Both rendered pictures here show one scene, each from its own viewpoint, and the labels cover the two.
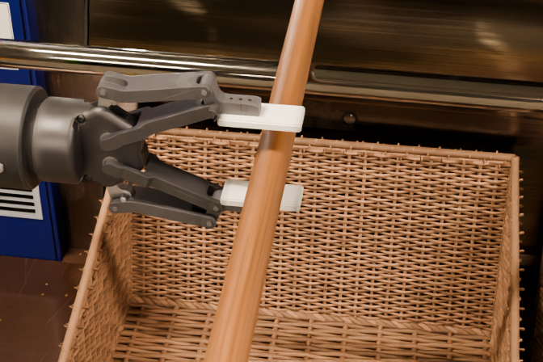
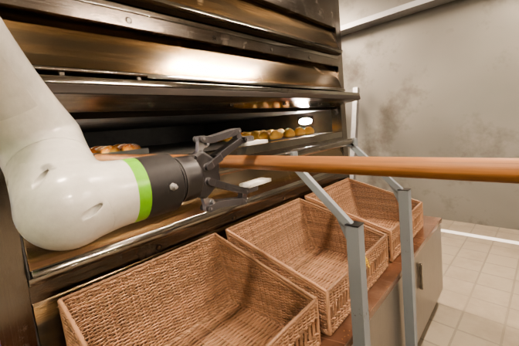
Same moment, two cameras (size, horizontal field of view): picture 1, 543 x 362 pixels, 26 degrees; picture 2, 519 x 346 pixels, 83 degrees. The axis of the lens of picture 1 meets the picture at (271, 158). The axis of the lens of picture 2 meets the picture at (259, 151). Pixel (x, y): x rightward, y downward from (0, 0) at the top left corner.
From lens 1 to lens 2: 86 cm
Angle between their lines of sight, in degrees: 60
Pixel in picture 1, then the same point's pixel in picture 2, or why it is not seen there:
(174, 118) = (230, 147)
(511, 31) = not seen: hidden behind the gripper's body
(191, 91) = (235, 131)
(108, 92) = (205, 138)
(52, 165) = (195, 179)
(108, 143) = (210, 165)
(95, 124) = (201, 159)
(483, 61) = (196, 204)
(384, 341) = (207, 326)
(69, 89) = (11, 301)
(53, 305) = not seen: outside the picture
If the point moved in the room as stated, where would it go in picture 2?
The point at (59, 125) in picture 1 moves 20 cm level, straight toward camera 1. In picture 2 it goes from (190, 160) to (313, 154)
